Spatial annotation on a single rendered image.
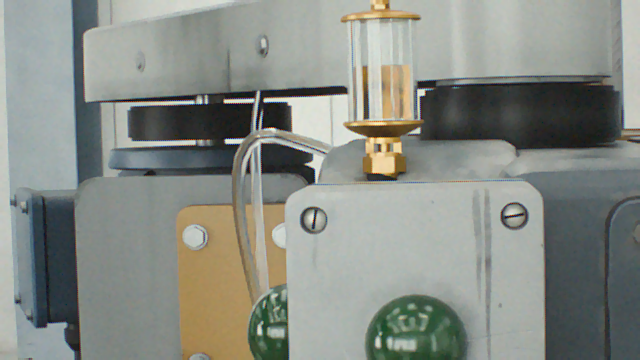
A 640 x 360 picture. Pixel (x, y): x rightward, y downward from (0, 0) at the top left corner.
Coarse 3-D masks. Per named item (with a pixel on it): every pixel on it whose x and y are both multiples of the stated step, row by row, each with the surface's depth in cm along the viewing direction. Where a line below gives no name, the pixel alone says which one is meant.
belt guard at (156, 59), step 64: (256, 0) 67; (320, 0) 62; (448, 0) 53; (512, 0) 52; (576, 0) 52; (128, 64) 81; (192, 64) 73; (256, 64) 67; (320, 64) 62; (448, 64) 53; (512, 64) 52; (576, 64) 52
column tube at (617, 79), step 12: (612, 0) 88; (612, 12) 88; (612, 24) 88; (612, 36) 88; (612, 48) 88; (612, 60) 88; (612, 72) 88; (588, 84) 89; (600, 84) 89; (612, 84) 88
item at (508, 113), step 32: (448, 96) 53; (480, 96) 52; (512, 96) 51; (544, 96) 51; (576, 96) 52; (608, 96) 53; (448, 128) 53; (480, 128) 52; (512, 128) 52; (544, 128) 51; (576, 128) 52; (608, 128) 53
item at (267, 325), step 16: (272, 288) 39; (256, 304) 39; (272, 304) 38; (256, 320) 38; (272, 320) 38; (256, 336) 38; (272, 336) 38; (288, 336) 37; (256, 352) 38; (272, 352) 38; (288, 352) 38
